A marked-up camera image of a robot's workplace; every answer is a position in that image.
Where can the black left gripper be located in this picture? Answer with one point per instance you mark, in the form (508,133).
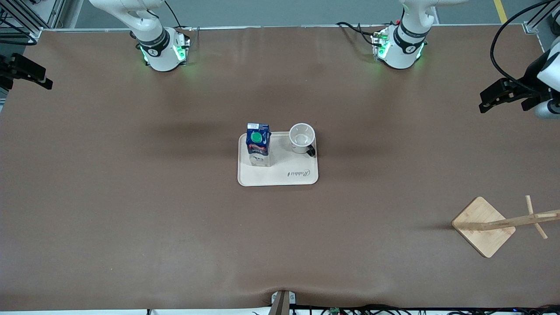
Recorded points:
(528,82)

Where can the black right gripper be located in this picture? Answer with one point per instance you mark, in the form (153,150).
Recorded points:
(5,68)

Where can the blue milk carton green cap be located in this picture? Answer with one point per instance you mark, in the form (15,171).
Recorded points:
(258,148)

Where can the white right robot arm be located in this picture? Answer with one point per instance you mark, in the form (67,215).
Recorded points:
(159,57)

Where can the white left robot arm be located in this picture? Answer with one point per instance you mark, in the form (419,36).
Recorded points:
(400,54)

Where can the wooden cup rack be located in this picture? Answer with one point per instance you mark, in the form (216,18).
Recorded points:
(481,227)

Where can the beige plastic tray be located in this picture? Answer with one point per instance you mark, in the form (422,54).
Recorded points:
(288,173)

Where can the small green circuit board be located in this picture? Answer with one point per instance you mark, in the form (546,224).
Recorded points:
(335,310)

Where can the aluminium frame profile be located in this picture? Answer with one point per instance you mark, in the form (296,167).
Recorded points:
(540,19)
(33,17)

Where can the metal table edge bracket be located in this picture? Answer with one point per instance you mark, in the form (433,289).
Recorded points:
(283,302)

